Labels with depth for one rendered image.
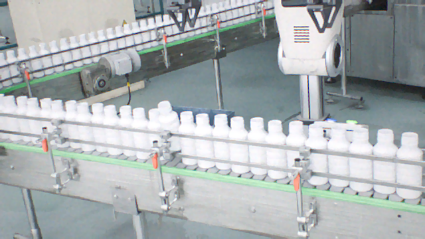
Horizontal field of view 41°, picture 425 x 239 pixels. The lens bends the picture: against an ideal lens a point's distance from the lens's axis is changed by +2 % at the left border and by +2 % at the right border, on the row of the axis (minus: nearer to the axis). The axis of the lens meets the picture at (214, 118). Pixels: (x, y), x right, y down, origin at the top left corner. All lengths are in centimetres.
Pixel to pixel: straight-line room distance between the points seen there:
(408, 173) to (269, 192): 38
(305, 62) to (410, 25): 315
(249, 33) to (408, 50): 173
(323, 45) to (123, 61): 142
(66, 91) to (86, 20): 270
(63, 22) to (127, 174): 396
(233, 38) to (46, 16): 228
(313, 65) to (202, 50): 173
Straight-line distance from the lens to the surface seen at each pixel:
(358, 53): 552
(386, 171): 149
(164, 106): 171
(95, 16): 589
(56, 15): 568
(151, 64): 348
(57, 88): 317
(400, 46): 528
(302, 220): 153
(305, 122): 221
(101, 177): 195
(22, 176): 224
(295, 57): 211
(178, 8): 173
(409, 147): 145
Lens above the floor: 172
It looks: 20 degrees down
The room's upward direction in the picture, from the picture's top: 6 degrees counter-clockwise
